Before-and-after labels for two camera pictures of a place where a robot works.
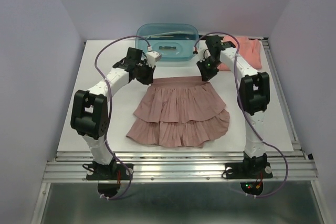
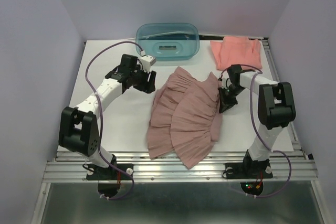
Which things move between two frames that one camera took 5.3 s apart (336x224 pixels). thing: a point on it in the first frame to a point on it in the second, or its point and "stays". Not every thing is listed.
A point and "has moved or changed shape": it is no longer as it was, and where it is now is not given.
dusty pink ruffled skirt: (176, 112) has moved or changed shape
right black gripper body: (209, 66) to (228, 95)
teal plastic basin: (175, 42) stays
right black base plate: (239, 170) stays
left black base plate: (115, 171) stays
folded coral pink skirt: (249, 50) stays
